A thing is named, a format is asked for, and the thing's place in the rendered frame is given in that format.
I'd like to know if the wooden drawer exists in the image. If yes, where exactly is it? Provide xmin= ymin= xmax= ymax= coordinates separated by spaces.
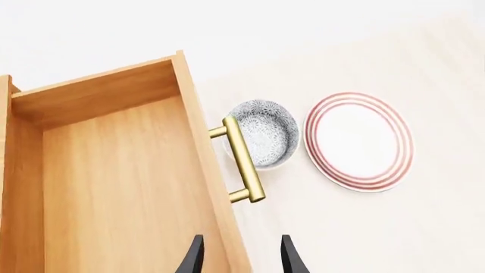
xmin=0 ymin=49 xmax=254 ymax=273

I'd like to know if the brass drawer handle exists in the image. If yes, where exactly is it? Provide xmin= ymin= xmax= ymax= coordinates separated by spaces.
xmin=208 ymin=116 xmax=267 ymax=205

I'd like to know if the white plate with red rings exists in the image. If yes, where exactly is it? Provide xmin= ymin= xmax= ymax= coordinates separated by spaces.
xmin=304 ymin=91 xmax=415 ymax=193

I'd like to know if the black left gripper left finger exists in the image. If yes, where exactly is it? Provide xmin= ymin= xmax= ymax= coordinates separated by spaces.
xmin=174 ymin=234 xmax=208 ymax=273

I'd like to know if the wooden cabinet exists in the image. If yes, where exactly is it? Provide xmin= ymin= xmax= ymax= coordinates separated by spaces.
xmin=0 ymin=74 xmax=22 ymax=121

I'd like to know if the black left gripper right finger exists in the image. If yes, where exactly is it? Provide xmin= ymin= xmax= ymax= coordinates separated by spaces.
xmin=280 ymin=234 xmax=311 ymax=273

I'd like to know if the patterned grey bowl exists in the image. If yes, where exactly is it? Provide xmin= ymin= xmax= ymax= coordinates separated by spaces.
xmin=222 ymin=99 xmax=301 ymax=172

